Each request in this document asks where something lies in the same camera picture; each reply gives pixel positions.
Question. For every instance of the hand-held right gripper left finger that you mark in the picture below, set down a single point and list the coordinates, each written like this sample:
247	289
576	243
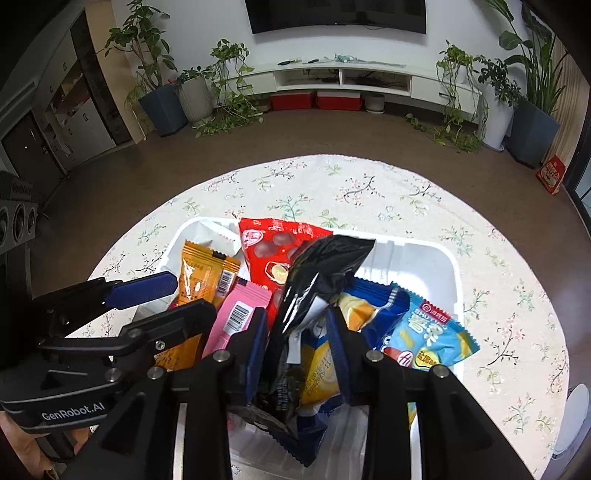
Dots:
256	360

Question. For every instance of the beige wooden board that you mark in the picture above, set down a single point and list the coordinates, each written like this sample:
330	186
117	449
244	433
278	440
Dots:
570	138

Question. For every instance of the black snack packet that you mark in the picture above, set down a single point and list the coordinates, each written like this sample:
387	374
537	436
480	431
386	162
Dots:
314	277

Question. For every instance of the red snack packet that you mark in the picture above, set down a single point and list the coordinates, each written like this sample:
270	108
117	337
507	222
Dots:
268	244

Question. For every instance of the yellow blue snack packet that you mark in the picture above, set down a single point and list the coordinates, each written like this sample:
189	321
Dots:
318	374

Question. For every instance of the person's left hand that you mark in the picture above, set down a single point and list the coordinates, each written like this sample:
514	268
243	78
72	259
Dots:
21	447

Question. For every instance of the white plastic tray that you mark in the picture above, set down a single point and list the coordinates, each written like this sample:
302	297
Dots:
415	267

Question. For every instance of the black television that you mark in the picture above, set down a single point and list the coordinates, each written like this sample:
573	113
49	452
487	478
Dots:
337	14

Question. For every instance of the tall plant in dark pot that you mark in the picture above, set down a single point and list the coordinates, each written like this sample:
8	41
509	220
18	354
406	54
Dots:
161	108

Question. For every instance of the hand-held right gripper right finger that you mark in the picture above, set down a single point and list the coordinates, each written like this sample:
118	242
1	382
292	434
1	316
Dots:
341	355

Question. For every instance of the dark blue snack packet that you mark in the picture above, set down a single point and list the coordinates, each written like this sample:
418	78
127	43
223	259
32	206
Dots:
300	438

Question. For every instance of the pink snack packet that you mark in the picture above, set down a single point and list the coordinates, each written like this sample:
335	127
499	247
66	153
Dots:
240	300

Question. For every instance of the orange snack packet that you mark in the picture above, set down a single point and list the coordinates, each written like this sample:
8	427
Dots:
198	277

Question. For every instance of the large-leaf plant in dark pot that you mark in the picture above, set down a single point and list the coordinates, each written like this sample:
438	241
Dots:
531	134

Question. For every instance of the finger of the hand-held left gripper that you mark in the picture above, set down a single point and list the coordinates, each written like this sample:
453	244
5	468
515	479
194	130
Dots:
143	288
175	321

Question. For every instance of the round floral tablecloth table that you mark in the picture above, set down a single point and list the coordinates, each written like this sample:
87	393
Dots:
323	184

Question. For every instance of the red paper bag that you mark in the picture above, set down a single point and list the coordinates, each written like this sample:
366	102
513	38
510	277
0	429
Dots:
550	175

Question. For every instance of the white round stool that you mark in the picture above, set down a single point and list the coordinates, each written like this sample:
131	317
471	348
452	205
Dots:
570	415

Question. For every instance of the plant in smooth white pot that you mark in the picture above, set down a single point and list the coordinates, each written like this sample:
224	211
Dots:
496	124

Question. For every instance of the dark wooden cupboard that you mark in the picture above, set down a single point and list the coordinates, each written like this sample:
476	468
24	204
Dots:
92	115

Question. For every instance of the red storage box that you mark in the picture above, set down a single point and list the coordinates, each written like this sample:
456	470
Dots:
339	100
291	101

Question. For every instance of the light blue snack packet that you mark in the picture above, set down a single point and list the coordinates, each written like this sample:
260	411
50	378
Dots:
429	337

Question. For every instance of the trailing green plant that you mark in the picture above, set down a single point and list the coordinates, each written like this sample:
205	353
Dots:
231	55

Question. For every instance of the white television cabinet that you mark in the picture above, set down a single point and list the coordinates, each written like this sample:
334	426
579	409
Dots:
415	81

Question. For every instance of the teal object on cabinet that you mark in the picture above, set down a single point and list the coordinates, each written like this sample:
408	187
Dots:
344	57

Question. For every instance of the trailing plant on cabinet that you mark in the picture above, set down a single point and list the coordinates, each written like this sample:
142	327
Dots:
455	60

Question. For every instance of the blue yellow chips packet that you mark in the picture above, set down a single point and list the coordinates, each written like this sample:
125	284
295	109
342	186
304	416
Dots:
360	314

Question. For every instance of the black window frame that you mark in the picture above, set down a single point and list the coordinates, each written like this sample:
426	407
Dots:
584	180

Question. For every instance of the plant in ribbed white pot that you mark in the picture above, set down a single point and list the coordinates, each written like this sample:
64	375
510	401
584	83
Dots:
196	97

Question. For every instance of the small grey flower pot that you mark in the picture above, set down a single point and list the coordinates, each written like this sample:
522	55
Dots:
375	102

